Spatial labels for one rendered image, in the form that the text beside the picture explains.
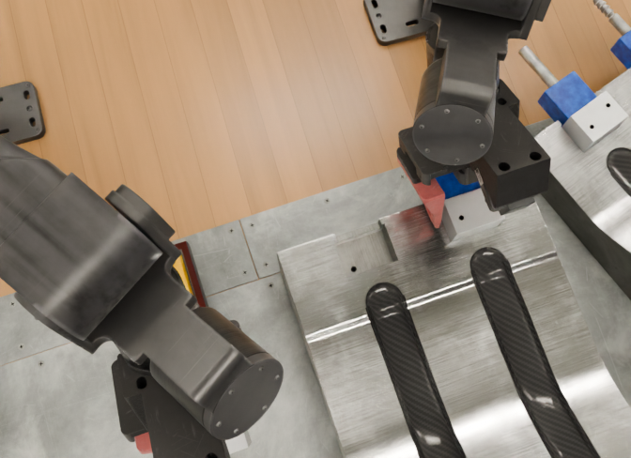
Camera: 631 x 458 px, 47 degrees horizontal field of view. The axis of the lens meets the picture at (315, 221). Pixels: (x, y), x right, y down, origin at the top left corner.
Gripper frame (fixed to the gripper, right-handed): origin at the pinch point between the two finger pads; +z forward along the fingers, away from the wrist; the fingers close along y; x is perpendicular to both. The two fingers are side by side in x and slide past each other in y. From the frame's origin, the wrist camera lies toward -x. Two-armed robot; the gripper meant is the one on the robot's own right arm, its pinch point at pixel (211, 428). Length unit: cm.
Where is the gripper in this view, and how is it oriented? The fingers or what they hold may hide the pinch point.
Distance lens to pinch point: 64.1
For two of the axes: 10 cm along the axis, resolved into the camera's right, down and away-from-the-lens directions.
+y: 9.4, -3.2, 1.1
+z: 1.3, 6.5, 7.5
